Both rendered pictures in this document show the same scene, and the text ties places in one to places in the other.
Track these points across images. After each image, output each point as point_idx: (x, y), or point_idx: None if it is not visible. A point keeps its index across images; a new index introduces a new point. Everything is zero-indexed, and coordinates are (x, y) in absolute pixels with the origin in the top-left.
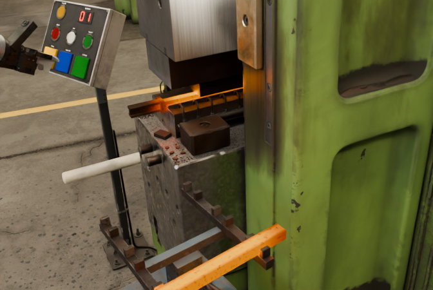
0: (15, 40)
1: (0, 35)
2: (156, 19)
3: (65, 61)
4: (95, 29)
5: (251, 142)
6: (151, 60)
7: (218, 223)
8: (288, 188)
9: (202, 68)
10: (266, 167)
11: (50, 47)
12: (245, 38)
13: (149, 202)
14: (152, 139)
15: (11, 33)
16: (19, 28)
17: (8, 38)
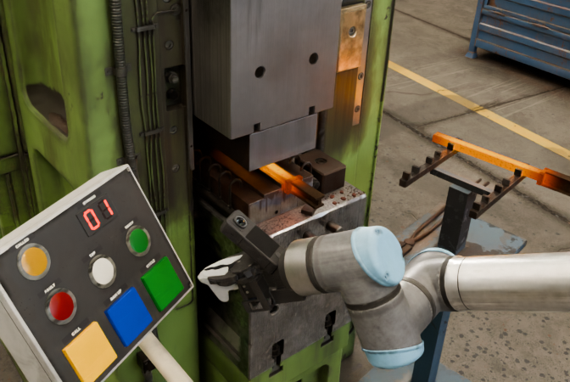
0: (277, 244)
1: (292, 242)
2: (297, 83)
3: (134, 310)
4: (133, 211)
5: (333, 143)
6: (265, 150)
7: (435, 164)
8: (370, 143)
9: None
10: (351, 148)
11: (73, 339)
12: (350, 47)
13: (265, 339)
14: (314, 219)
15: (257, 248)
16: (247, 234)
17: (269, 255)
